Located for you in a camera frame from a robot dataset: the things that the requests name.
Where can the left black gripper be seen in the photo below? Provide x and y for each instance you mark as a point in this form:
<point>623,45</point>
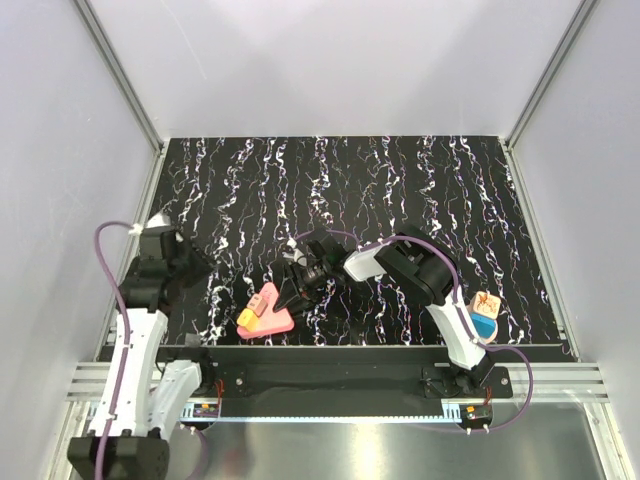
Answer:
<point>203,265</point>

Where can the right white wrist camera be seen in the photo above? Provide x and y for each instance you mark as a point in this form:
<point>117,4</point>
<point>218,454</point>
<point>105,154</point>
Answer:
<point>293,254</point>

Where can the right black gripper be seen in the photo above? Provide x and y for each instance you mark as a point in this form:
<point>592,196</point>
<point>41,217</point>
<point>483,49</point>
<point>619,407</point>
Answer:
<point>295,291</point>

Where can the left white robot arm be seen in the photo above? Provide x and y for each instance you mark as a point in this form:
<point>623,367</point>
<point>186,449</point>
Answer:
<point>129,436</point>

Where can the yellow plug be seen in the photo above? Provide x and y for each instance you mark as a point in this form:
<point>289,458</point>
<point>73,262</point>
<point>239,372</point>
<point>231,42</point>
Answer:
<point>248,320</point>

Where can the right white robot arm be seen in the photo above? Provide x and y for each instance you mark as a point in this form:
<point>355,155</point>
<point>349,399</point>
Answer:
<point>421,267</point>

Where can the pink round power strip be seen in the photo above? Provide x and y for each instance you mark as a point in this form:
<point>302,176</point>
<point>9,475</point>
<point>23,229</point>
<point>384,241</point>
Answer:
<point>487,332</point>

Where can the pink triangular power socket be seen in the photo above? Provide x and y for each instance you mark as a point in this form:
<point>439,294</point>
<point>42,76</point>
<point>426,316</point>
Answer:
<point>270,322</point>

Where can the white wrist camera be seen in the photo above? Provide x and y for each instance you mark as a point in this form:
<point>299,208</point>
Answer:
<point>293,254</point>
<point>160,219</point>

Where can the aluminium frame post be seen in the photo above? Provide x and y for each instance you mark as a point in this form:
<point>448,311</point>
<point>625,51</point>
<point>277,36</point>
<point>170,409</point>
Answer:
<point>577,23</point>
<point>108,54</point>

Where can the blue plug adapter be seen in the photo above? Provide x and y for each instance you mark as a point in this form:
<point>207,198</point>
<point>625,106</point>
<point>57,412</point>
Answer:
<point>480,319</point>

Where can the grey slotted cable duct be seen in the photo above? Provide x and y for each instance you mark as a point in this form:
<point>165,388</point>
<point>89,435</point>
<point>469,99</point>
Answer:
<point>199,412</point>

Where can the right aluminium frame post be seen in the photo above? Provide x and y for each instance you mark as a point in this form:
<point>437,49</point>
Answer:
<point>577,23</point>

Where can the pink plug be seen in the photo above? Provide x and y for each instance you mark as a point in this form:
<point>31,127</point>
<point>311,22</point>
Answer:
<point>257,304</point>

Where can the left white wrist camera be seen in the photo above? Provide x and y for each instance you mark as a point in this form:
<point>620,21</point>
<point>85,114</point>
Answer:
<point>160,219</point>

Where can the left aluminium frame post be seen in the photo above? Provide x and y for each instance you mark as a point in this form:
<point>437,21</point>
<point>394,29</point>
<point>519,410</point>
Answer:
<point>108,54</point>

